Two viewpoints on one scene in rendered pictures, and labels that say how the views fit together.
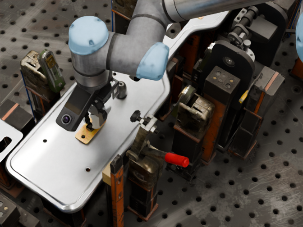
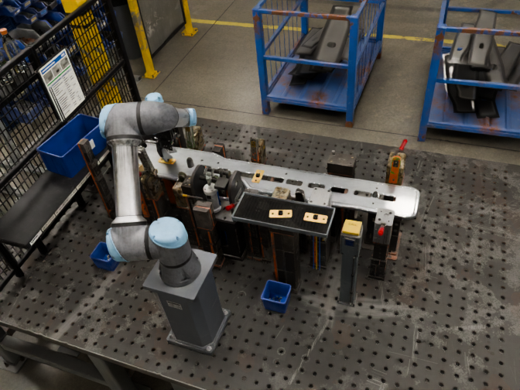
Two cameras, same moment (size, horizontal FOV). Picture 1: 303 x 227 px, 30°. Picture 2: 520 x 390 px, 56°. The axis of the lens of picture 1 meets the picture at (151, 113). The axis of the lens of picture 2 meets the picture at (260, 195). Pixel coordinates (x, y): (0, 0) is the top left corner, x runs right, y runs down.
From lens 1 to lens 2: 195 cm
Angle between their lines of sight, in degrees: 49
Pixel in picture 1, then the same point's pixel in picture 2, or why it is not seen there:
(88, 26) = (153, 96)
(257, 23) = (223, 179)
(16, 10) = (273, 144)
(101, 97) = (159, 139)
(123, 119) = (175, 170)
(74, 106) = not seen: hidden behind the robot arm
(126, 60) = not seen: hidden behind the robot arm
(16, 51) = (246, 152)
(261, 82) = (200, 203)
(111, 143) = (161, 169)
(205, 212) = not seen: hidden behind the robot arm
